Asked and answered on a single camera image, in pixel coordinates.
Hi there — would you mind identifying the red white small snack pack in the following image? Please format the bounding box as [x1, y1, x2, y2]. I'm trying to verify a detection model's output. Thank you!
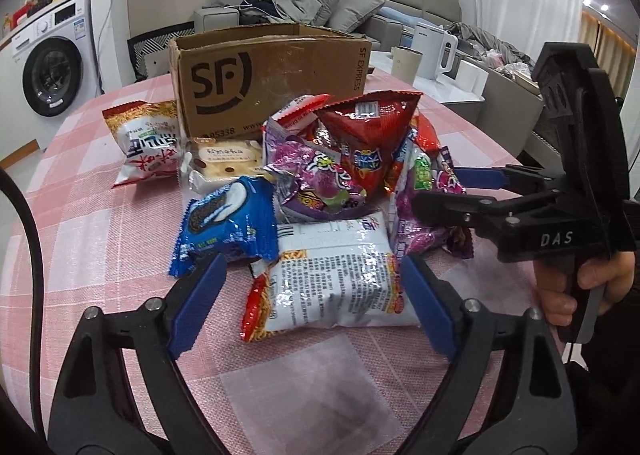
[271, 93, 332, 136]

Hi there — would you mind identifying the red triangular chip bag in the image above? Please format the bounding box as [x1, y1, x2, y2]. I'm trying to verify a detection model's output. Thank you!
[317, 90, 422, 200]

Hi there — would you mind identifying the grey sofa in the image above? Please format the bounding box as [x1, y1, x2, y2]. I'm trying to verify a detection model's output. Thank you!
[194, 0, 462, 51]

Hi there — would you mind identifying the white noodle snack bag back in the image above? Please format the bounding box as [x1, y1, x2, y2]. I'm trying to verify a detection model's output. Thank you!
[240, 212, 419, 342]

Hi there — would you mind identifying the purple grape candy bag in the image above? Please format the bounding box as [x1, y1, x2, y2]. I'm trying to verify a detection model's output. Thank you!
[262, 118, 372, 223]

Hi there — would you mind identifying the clear cracker sandwich pack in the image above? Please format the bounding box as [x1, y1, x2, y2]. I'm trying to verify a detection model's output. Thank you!
[180, 138, 270, 195]

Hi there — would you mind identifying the pink plaid tablecloth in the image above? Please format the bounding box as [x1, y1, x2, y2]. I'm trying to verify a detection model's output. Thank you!
[0, 66, 572, 455]

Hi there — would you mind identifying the black patterned chair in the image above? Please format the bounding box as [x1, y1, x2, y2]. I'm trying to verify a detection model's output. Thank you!
[127, 21, 195, 82]

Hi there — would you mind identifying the purple snack bag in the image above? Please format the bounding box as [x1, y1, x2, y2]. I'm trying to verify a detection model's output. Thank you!
[385, 126, 474, 259]

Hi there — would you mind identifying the person's right hand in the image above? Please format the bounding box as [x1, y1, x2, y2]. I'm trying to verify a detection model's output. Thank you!
[534, 251, 636, 327]

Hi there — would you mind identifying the blue Oreo cookie pack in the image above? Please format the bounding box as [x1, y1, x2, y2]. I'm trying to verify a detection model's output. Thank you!
[168, 176, 279, 277]

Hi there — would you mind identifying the beige cup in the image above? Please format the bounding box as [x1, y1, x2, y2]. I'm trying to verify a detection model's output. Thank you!
[390, 46, 422, 85]

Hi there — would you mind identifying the grey cushion right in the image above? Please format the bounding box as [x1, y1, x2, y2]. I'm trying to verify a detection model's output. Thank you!
[326, 0, 385, 34]

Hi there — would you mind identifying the white electric kettle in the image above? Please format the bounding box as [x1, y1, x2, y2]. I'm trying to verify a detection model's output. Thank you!
[411, 23, 458, 80]

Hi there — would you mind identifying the white red noodle snack bag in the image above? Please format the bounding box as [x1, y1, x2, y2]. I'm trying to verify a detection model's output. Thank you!
[102, 100, 181, 188]

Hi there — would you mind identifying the white washing machine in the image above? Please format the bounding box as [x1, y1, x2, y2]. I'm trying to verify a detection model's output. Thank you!
[8, 0, 101, 118]

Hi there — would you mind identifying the SF cardboard box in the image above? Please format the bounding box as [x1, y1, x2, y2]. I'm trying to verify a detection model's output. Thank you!
[169, 23, 372, 139]

